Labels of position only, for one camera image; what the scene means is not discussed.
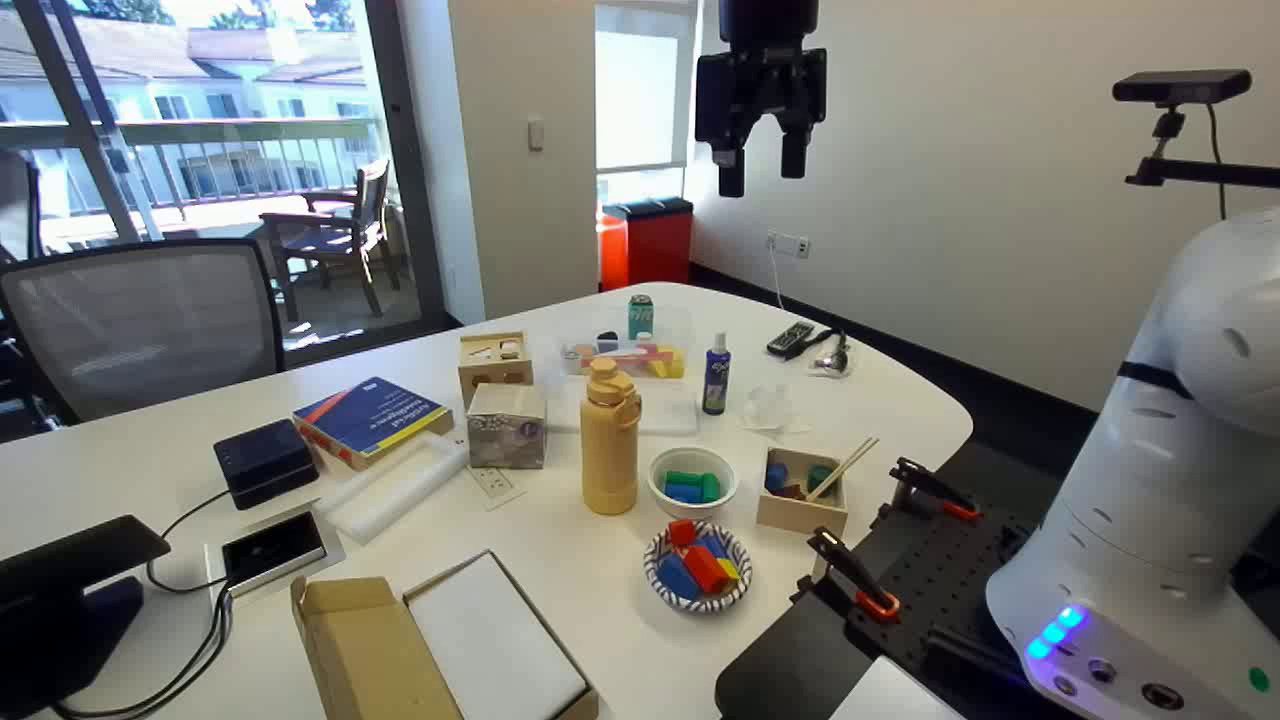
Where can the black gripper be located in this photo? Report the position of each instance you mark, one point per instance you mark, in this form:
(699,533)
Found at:
(761,89)

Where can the brown cardboard box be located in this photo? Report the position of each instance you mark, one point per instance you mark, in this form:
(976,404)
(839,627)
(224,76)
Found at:
(367,653)

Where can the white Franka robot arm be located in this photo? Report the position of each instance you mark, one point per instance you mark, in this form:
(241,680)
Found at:
(1160,464)

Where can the wooden shape sorter box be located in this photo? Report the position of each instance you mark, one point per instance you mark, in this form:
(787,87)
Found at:
(494,363)

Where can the open wooden box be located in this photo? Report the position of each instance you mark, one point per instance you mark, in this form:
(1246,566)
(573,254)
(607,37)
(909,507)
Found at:
(803,508)

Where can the wooden block box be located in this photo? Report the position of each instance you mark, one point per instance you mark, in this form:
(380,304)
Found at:
(505,427)

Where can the black square box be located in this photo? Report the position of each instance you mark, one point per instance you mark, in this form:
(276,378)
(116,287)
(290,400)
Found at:
(265,462)

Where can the red storage bin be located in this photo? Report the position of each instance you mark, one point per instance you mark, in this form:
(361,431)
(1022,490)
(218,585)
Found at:
(658,239)

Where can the orange storage bin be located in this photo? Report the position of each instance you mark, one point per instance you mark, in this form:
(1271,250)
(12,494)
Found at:
(614,250)

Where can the black smartphone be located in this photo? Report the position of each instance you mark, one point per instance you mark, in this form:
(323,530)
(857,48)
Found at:
(790,338)

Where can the teal can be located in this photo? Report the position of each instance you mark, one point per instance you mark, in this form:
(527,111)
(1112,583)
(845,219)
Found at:
(641,318)

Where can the small black tool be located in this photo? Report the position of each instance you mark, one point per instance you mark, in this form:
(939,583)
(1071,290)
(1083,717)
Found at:
(839,354)

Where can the blue spray bottle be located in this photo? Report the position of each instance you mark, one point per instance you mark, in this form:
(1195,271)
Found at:
(716,383)

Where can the clear container with coloured pieces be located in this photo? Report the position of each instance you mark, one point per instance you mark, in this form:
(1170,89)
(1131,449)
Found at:
(625,356)

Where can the clear plastic cup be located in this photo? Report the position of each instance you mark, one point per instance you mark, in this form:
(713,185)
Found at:
(769,404)

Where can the wooden stick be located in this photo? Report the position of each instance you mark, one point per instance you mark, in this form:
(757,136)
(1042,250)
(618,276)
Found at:
(842,468)

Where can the yellow wooden bottle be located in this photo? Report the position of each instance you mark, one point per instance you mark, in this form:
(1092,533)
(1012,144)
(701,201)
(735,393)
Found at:
(611,447)

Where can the green block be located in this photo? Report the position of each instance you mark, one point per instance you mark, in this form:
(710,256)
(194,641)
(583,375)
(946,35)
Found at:
(686,476)

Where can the blue block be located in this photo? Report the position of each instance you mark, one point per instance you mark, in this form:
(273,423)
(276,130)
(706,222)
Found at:
(673,578)
(689,494)

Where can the white bowl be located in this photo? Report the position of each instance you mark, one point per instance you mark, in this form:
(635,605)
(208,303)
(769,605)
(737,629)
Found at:
(693,507)

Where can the black and orange clamp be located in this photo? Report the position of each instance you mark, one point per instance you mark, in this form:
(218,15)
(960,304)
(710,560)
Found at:
(932,486)
(853,575)

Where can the small red block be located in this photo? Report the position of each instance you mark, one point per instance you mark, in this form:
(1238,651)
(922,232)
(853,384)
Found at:
(680,533)

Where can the small yellow block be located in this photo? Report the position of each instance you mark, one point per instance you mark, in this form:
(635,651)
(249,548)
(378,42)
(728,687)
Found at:
(728,570)

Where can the red cylinder block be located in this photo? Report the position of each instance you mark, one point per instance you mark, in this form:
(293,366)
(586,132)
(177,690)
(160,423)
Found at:
(706,570)

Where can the small printed card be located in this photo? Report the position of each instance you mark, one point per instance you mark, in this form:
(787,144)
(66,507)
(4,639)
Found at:
(494,486)

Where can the wooden outdoor chair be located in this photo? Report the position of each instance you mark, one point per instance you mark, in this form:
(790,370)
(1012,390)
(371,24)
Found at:
(332,232)

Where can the blue patterned bowl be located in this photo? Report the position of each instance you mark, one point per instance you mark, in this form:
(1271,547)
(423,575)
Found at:
(664,592)

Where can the black mounting plate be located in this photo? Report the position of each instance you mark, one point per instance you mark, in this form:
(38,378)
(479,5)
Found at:
(932,575)

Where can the blue and yellow book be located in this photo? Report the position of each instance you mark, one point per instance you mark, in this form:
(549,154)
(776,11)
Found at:
(373,419)

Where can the white foam block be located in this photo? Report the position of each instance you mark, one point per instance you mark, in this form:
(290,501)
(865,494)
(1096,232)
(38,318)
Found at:
(392,490)

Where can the white paper sheet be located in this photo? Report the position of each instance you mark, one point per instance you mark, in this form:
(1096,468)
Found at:
(890,695)

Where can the white flat sheet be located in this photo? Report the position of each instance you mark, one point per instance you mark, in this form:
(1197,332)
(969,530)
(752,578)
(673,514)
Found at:
(494,641)

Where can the black phone on white pad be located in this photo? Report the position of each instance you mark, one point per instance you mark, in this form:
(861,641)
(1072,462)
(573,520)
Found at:
(273,548)

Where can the grey mesh office chair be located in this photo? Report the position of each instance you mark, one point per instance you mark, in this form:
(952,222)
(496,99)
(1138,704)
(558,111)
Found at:
(134,325)

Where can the white wall outlet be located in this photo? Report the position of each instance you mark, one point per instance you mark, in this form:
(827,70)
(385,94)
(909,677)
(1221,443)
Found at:
(790,246)

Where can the white light switch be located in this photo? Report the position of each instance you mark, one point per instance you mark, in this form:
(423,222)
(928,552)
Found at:
(535,132)

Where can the black camera sensor bar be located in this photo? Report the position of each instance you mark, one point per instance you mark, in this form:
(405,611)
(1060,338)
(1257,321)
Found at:
(1180,87)

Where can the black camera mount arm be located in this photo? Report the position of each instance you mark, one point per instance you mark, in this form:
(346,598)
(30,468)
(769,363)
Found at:
(1201,169)

